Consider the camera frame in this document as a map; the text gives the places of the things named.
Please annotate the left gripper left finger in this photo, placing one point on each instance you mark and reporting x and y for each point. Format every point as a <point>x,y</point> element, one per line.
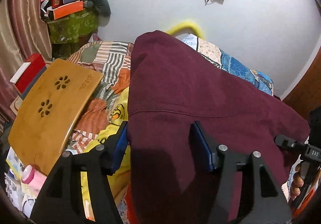
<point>104,160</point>

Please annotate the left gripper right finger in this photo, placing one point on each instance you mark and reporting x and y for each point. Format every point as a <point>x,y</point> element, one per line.
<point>218,162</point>

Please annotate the maroon shirt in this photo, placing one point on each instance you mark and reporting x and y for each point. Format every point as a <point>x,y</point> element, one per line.
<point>173,86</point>

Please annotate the right hand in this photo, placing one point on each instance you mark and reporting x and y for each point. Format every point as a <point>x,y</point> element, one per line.
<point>297,183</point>

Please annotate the wooden lap desk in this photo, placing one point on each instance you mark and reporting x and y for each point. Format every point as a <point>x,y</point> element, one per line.
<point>49,112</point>

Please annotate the pink neck pillow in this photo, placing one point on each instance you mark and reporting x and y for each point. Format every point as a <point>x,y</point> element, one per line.
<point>33,179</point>

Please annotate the striped patchwork quilt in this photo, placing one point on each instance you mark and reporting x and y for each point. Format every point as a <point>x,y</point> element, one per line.
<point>107,108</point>

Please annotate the blue patchwork bedspread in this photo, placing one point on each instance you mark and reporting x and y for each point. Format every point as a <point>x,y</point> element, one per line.
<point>229,64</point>

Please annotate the red and white box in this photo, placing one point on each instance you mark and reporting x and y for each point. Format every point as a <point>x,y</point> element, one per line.
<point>33,66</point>

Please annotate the striped curtain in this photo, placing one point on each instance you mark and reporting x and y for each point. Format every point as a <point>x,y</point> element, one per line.
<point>23,33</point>

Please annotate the orange box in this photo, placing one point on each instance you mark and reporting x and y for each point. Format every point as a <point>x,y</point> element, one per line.
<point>67,9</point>

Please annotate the grey stuffed cushion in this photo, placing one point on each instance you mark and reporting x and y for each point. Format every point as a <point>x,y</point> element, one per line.
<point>96,0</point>

